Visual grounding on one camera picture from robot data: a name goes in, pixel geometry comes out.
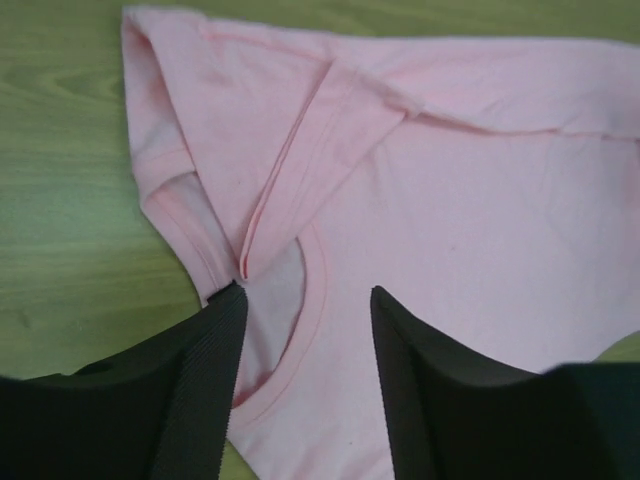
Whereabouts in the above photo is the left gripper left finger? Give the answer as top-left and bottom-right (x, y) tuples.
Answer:
(1, 284), (248, 480)

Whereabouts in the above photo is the pink t shirt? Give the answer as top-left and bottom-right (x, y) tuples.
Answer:
(122, 6), (639, 479)

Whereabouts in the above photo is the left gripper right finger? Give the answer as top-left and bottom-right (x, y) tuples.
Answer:
(370, 287), (639, 480)

